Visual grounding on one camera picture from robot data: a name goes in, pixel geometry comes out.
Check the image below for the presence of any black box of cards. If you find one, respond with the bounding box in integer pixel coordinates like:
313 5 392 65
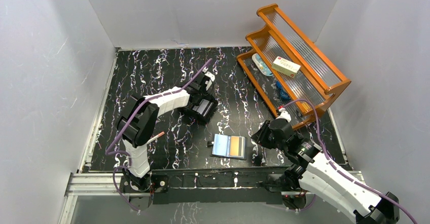
178 94 219 125

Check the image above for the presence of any orange brown striped card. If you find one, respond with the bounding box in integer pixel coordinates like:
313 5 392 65
228 136 247 159

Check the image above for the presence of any black card holder wallet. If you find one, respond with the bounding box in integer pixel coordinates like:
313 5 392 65
207 134 248 160

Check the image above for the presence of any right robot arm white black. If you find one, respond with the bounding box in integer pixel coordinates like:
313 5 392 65
252 118 400 223

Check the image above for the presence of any blue small object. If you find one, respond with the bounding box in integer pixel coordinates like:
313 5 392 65
275 81 291 101

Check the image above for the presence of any orange wooden shelf rack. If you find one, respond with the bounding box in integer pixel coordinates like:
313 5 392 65
237 4 351 129

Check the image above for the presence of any white blue oval package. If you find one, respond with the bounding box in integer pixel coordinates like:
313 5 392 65
252 53 273 77

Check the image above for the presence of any pink pen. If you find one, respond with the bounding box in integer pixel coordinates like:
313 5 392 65
147 131 165 143

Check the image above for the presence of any cream cardboard box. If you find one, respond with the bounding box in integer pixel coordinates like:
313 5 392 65
271 56 301 78

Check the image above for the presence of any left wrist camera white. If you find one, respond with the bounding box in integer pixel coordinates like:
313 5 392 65
204 71 215 91

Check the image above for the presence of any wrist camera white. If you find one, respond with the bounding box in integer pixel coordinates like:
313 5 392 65
276 106 291 122
204 71 215 91

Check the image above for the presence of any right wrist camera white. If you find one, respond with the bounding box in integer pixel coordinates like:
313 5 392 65
276 106 291 122

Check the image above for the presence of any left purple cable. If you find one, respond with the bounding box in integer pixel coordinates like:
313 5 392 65
105 58 213 213

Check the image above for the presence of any purple cable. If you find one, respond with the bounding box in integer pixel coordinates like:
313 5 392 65
105 58 213 213
278 99 419 224

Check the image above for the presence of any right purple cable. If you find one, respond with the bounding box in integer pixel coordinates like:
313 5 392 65
278 99 419 224

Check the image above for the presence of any black aluminium base frame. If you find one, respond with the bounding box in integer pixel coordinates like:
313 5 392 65
65 167 370 206

